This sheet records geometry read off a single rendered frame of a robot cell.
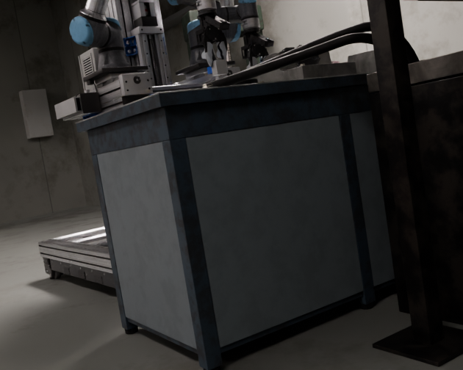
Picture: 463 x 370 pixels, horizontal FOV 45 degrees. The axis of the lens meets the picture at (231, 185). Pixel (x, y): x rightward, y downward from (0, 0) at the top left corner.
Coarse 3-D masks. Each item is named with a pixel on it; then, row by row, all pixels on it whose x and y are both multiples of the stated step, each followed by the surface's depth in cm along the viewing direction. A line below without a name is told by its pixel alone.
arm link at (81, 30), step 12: (96, 0) 232; (108, 0) 235; (84, 12) 233; (96, 12) 234; (72, 24) 235; (84, 24) 232; (96, 24) 235; (72, 36) 237; (84, 36) 234; (96, 36) 237; (108, 36) 244
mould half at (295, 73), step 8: (272, 56) 204; (320, 56) 213; (328, 56) 215; (296, 64) 206; (320, 64) 212; (328, 64) 198; (336, 64) 200; (344, 64) 202; (352, 64) 205; (272, 72) 205; (280, 72) 201; (288, 72) 198; (296, 72) 194; (304, 72) 192; (312, 72) 194; (320, 72) 196; (328, 72) 198; (336, 72) 200; (344, 72) 202; (352, 72) 204; (264, 80) 210; (272, 80) 206; (280, 80) 202
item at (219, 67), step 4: (216, 60) 212; (220, 60) 213; (224, 60) 214; (212, 64) 214; (216, 64) 212; (220, 64) 213; (224, 64) 214; (208, 68) 218; (212, 68) 214; (216, 68) 212; (220, 68) 213; (224, 68) 214; (204, 72) 223; (208, 72) 218; (212, 72) 215; (216, 72) 213; (220, 72) 213; (224, 72) 214; (228, 72) 215
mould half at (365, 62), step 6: (354, 54) 225; (360, 54) 223; (366, 54) 222; (372, 54) 220; (348, 60) 227; (354, 60) 225; (360, 60) 224; (366, 60) 222; (372, 60) 221; (360, 66) 224; (366, 66) 223; (372, 66) 221; (360, 72) 225; (366, 72) 223
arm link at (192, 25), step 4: (196, 20) 275; (188, 24) 278; (192, 24) 276; (196, 24) 275; (188, 28) 278; (192, 28) 276; (196, 28) 275; (200, 28) 275; (188, 32) 278; (192, 32) 277; (188, 36) 280; (192, 36) 277; (192, 40) 277; (196, 40) 276; (192, 44) 278; (196, 44) 276; (212, 44) 281
